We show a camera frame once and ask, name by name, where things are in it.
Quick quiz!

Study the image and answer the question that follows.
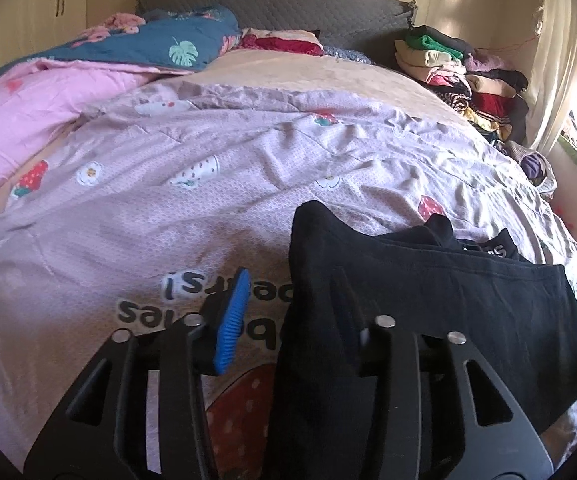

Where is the grey quilted headboard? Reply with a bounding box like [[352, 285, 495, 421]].
[[136, 0, 419, 66]]

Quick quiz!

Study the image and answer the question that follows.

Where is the grey glittery pillow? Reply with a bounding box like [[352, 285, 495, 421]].
[[321, 46, 374, 65]]

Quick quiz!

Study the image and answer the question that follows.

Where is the beige bed sheet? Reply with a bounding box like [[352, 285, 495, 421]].
[[196, 52, 479, 131]]

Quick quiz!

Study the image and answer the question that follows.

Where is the pile of folded clothes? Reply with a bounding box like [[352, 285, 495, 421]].
[[393, 24, 531, 143]]

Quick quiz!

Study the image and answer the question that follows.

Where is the pink blanket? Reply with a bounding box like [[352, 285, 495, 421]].
[[0, 57, 169, 216]]

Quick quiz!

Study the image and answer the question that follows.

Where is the black shirt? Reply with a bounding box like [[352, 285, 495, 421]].
[[268, 201, 577, 480]]

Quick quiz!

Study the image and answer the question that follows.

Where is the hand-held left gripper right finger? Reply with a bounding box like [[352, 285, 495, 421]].
[[359, 315, 555, 480]]

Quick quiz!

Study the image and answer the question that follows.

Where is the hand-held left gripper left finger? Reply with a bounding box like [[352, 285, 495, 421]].
[[23, 266, 252, 480]]

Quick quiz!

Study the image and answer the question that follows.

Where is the teal leaf-print blanket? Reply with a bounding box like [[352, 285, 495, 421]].
[[0, 6, 242, 86]]

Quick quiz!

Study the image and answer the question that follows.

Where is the bag with purple clothes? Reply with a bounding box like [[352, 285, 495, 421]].
[[493, 139, 559, 196]]

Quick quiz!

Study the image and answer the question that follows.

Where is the cream curtain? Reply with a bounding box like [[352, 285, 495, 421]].
[[523, 0, 577, 153]]

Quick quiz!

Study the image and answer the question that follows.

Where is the lilac printed bed sheet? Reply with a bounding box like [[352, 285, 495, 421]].
[[0, 77, 577, 480]]

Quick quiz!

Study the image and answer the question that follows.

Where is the small red cloth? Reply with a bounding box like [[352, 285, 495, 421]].
[[555, 202, 577, 231]]

